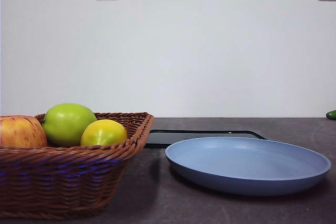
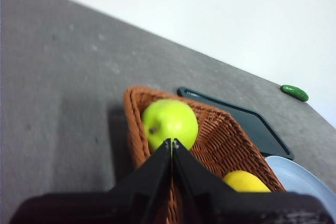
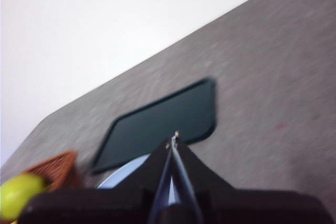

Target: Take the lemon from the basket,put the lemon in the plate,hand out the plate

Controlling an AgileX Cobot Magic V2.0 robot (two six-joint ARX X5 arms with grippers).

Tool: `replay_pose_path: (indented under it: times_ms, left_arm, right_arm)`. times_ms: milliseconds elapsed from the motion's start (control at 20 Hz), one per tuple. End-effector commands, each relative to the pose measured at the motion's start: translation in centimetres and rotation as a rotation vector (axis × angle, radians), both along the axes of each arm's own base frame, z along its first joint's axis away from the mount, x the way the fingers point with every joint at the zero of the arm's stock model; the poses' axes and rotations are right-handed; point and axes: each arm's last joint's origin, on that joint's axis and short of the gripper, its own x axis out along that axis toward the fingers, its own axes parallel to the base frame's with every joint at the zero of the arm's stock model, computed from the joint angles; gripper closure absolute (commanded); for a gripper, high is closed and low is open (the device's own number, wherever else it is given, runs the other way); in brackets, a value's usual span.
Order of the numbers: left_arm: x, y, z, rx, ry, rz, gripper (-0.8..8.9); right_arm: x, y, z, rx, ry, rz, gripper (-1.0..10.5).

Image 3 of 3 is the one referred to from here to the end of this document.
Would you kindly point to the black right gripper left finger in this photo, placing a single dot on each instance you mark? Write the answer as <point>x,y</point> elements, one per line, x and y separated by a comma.
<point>105,205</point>

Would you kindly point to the green apple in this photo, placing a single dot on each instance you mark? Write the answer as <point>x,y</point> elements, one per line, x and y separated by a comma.
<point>18,192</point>

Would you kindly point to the blue round plate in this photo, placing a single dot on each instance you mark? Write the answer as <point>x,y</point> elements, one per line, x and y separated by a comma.
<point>123,174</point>

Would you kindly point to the brown wicker basket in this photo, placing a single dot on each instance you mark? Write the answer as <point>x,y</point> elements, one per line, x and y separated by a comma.
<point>63,166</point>

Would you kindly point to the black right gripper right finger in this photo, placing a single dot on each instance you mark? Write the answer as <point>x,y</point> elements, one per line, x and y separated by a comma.
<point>249,208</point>

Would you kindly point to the dark green rectangular tray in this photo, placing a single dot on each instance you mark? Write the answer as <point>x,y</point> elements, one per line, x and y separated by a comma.
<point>162,119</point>

